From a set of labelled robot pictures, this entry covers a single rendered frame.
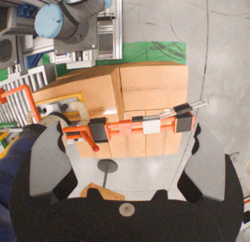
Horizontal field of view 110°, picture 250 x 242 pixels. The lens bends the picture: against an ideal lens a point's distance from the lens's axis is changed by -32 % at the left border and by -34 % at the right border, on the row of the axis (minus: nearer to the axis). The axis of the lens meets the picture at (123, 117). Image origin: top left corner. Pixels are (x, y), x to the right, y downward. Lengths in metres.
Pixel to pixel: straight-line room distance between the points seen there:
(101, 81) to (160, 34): 1.15
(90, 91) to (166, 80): 0.67
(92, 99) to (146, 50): 1.07
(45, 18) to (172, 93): 1.08
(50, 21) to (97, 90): 0.46
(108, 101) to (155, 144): 0.86
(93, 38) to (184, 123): 0.53
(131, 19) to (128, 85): 0.90
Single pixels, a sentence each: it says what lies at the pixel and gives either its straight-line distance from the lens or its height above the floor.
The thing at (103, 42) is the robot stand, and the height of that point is 0.21.
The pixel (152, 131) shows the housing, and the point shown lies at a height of 1.20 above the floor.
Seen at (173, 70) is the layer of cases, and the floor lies 0.54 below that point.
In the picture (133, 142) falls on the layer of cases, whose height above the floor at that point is 0.54.
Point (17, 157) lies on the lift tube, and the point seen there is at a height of 1.44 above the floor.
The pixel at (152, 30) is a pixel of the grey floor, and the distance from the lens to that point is 1.68.
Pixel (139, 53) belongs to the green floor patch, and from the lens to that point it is 1.63.
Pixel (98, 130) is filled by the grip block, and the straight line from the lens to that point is 0.53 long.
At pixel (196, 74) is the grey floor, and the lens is 1.87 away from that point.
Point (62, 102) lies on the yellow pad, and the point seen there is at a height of 1.08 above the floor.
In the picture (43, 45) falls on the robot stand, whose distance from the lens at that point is 0.84.
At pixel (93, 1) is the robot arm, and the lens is 0.42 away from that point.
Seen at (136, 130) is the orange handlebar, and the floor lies 1.19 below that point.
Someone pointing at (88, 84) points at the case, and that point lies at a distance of 0.74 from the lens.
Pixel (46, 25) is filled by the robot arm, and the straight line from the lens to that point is 0.46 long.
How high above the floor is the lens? 1.63
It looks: 62 degrees down
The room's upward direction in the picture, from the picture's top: 175 degrees counter-clockwise
